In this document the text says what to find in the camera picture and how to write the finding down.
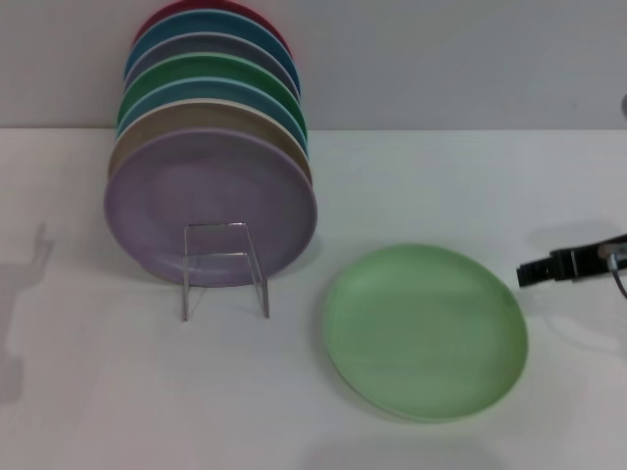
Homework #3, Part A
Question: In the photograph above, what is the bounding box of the dark red plate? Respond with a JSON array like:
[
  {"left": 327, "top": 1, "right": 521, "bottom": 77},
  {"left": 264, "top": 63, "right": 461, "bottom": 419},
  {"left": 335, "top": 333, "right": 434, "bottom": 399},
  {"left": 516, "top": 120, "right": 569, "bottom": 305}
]
[{"left": 131, "top": 0, "right": 294, "bottom": 58}]

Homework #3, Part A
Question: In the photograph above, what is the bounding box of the tan beige plate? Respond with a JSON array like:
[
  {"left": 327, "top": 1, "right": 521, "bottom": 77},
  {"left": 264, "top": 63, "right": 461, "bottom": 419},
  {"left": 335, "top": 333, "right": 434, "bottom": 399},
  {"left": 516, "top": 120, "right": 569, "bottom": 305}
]
[{"left": 107, "top": 97, "right": 314, "bottom": 185}]

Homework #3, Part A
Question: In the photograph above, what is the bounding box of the teal blue plate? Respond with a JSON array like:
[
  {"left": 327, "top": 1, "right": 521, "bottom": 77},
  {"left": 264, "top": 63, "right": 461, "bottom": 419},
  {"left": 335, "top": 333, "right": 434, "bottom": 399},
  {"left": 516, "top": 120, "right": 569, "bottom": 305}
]
[{"left": 124, "top": 9, "right": 301, "bottom": 94}]

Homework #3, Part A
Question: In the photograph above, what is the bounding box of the dark green plate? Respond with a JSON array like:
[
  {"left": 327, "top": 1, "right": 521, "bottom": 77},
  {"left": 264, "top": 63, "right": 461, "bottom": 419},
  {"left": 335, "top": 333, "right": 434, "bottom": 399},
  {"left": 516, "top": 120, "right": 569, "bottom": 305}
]
[{"left": 116, "top": 52, "right": 309, "bottom": 143}]

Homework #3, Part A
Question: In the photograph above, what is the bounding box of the clear wire plate rack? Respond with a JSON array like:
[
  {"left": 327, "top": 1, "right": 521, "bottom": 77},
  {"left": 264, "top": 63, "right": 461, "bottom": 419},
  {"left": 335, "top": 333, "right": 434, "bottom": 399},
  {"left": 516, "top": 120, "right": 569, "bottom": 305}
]
[{"left": 180, "top": 222, "right": 271, "bottom": 323}]

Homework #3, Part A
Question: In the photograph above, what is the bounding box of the grey purple plate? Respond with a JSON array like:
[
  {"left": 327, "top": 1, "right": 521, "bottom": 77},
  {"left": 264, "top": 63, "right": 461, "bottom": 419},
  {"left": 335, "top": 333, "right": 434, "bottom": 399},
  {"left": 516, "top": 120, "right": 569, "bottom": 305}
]
[{"left": 121, "top": 32, "right": 301, "bottom": 97}]

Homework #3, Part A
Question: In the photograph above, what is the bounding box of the light green plate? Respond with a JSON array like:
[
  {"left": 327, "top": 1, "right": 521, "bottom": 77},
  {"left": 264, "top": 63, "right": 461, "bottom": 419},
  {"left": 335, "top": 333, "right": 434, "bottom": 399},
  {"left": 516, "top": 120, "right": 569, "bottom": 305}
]
[{"left": 320, "top": 242, "right": 530, "bottom": 425}]

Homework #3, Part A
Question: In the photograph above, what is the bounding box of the lilac plate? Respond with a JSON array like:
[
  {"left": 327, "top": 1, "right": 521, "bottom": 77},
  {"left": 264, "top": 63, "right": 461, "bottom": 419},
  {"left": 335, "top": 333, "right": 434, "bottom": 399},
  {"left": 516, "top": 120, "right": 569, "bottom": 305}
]
[{"left": 103, "top": 129, "right": 318, "bottom": 289}]

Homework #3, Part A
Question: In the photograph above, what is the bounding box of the light blue plate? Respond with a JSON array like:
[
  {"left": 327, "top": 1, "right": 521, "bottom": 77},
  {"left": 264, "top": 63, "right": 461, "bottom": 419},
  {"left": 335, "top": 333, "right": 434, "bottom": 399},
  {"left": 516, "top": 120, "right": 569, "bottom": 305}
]
[{"left": 115, "top": 76, "right": 311, "bottom": 158}]

